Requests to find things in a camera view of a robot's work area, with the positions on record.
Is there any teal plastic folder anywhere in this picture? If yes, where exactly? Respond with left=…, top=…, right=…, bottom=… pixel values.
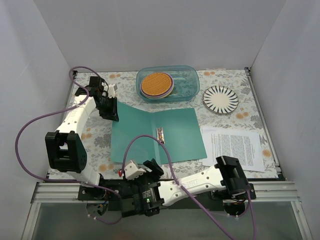
left=110, top=102, right=207, bottom=165

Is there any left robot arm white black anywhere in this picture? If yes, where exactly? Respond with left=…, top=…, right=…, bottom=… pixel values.
left=45, top=76, right=119, bottom=200

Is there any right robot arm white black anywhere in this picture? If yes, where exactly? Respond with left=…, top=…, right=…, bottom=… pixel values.
left=119, top=156, right=253, bottom=218

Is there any silver folder clip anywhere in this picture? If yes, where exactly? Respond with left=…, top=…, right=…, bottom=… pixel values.
left=156, top=127, right=165, bottom=144

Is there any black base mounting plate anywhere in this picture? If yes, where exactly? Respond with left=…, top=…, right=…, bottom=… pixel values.
left=77, top=179, right=248, bottom=217

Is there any orange woven round coaster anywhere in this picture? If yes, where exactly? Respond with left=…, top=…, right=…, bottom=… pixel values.
left=140, top=72, right=175, bottom=99

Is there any clear teal plastic container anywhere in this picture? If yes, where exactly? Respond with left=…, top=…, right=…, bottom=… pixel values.
left=136, top=65, right=200, bottom=103

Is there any blue striped white plate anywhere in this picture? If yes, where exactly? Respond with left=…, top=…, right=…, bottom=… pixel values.
left=203, top=85, right=239, bottom=115

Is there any printed paper stack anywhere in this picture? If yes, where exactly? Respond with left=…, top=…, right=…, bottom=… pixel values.
left=200, top=126, right=265, bottom=172

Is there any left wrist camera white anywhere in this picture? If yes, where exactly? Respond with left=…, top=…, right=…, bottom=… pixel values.
left=104, top=84, right=118, bottom=99

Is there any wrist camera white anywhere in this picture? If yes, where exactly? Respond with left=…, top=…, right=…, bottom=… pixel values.
left=119, top=160, right=147, bottom=181
left=104, top=84, right=118, bottom=99

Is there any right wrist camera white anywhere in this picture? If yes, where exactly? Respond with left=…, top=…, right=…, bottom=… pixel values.
left=119, top=160, right=147, bottom=181

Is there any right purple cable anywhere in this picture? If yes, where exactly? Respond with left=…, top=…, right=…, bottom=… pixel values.
left=121, top=134, right=258, bottom=240

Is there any purple cable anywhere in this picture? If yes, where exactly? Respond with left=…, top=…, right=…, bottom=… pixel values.
left=15, top=66, right=123, bottom=225
left=121, top=134, right=258, bottom=240

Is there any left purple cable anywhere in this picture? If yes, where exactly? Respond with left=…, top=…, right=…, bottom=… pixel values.
left=15, top=66, right=123, bottom=225

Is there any aluminium frame rail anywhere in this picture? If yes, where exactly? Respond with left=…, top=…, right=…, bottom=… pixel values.
left=31, top=181, right=301, bottom=203

